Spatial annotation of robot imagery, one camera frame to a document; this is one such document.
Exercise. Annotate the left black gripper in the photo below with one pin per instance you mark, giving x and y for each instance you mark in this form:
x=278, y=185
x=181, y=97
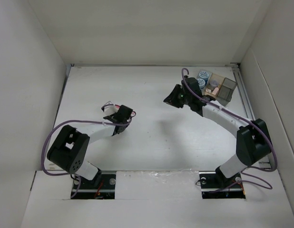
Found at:
x=112, y=115

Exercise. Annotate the blue tape roll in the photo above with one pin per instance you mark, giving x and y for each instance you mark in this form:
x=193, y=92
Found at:
x=204, y=75
x=201, y=83

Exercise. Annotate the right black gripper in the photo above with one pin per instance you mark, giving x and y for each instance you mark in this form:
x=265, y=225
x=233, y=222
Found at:
x=171, y=99

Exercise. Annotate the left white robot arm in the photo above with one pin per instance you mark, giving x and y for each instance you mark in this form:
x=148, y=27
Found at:
x=70, y=146

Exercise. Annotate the grey plastic container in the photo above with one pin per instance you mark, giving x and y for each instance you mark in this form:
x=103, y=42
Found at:
x=225, y=92

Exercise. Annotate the clear plastic container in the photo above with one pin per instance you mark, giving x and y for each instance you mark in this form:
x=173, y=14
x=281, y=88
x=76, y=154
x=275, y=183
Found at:
x=205, y=80

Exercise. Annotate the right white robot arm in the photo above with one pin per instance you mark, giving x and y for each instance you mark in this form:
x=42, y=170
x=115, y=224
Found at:
x=252, y=137

